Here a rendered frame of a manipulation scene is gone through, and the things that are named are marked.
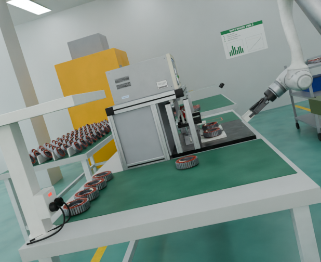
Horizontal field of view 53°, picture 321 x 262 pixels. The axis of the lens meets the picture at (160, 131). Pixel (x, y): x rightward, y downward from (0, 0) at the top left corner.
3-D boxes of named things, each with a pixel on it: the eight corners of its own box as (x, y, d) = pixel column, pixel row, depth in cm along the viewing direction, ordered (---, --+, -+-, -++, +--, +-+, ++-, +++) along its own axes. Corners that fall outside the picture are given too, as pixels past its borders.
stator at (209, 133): (221, 131, 199) (219, 126, 199) (223, 134, 188) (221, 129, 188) (203, 135, 201) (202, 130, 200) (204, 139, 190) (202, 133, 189)
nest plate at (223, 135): (224, 132, 201) (224, 130, 201) (226, 136, 186) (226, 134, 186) (201, 138, 203) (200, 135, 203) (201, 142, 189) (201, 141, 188)
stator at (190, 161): (186, 161, 163) (185, 155, 163) (203, 161, 155) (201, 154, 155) (172, 169, 156) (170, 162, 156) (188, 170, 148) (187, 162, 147)
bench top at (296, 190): (233, 114, 312) (232, 109, 311) (323, 202, 96) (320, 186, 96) (135, 138, 326) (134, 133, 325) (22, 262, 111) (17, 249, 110)
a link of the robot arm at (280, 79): (271, 78, 190) (278, 80, 177) (292, 59, 187) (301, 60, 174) (283, 91, 191) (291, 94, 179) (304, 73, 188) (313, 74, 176)
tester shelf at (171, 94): (186, 90, 237) (185, 84, 237) (184, 96, 171) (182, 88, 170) (130, 105, 243) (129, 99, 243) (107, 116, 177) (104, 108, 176)
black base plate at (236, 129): (239, 121, 235) (239, 118, 235) (256, 139, 173) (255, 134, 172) (177, 136, 242) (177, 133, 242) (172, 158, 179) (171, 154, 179)
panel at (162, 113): (177, 133, 243) (167, 95, 238) (171, 155, 178) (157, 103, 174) (176, 134, 243) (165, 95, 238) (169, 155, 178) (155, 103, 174)
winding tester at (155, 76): (181, 86, 226) (173, 57, 223) (178, 88, 184) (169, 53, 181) (129, 99, 232) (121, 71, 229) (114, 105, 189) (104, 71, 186)
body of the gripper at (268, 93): (279, 97, 183) (266, 109, 185) (275, 96, 191) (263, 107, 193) (270, 88, 182) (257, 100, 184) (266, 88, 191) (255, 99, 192)
